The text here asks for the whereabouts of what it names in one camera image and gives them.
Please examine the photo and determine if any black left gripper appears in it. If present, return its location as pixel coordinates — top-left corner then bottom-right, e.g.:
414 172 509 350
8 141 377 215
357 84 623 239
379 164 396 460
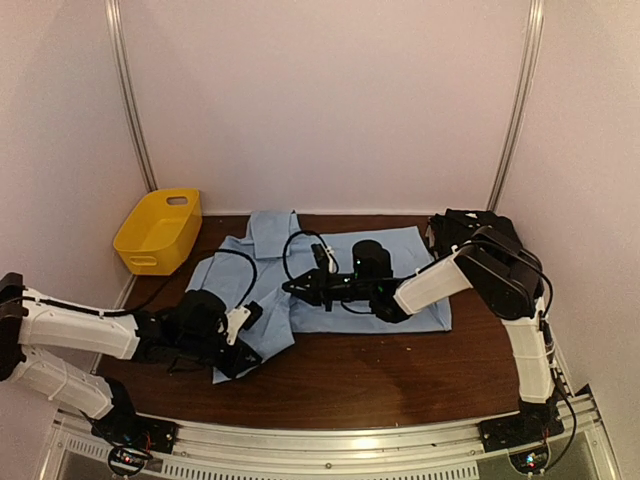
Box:
178 333 262 380

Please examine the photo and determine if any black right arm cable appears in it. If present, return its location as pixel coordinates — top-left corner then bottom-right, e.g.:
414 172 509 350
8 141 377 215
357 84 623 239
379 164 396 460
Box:
282 229 381 316

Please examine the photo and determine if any aluminium left corner post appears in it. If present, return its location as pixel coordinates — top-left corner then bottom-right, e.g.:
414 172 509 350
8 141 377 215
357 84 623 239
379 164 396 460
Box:
104 0 158 192

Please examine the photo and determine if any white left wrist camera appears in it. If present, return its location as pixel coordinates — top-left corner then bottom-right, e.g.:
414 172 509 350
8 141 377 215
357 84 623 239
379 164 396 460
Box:
225 301 263 345

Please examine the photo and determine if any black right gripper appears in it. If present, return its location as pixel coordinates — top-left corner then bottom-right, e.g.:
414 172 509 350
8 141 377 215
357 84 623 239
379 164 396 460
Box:
284 260 377 310

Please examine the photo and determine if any light blue long sleeve shirt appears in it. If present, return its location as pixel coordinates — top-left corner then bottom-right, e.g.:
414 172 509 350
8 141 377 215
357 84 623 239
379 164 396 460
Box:
188 212 452 362

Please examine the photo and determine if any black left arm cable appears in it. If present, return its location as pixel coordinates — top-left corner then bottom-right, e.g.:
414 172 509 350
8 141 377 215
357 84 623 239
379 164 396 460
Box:
99 248 259 321

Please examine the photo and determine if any yellow plastic basket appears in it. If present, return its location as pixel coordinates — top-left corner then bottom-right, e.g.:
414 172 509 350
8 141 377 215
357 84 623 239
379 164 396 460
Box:
113 188 202 276

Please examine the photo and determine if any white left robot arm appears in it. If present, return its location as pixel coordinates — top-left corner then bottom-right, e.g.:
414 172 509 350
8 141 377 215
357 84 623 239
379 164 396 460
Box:
1 272 263 444

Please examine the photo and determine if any aluminium corner post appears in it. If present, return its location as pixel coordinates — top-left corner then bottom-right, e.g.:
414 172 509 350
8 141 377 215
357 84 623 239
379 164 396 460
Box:
104 0 158 192
486 0 545 212

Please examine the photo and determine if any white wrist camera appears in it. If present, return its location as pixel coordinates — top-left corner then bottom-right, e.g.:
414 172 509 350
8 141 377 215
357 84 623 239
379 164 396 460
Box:
311 243 339 274
225 301 263 345

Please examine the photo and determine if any aluminium right corner post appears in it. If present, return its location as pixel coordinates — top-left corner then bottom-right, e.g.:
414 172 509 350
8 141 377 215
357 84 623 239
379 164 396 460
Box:
486 0 545 212

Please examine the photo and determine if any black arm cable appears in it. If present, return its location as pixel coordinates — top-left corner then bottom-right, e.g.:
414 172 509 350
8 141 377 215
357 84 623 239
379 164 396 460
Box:
282 229 381 316
99 248 259 321

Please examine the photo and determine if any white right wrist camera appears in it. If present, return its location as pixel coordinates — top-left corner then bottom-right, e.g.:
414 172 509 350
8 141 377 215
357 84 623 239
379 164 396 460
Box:
311 243 339 274

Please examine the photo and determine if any black folded button shirt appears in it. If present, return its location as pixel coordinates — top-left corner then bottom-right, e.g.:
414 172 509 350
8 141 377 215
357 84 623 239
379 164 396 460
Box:
425 209 522 258

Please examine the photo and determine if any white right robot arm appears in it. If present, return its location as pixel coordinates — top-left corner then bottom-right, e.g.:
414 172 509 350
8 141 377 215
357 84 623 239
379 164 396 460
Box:
282 226 557 442

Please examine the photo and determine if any aluminium front rail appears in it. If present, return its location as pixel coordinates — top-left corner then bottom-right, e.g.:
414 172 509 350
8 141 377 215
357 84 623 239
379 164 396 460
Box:
35 394 622 479

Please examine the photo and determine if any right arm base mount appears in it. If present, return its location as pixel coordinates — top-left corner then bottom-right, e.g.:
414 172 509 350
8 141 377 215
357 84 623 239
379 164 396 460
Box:
479 413 564 452

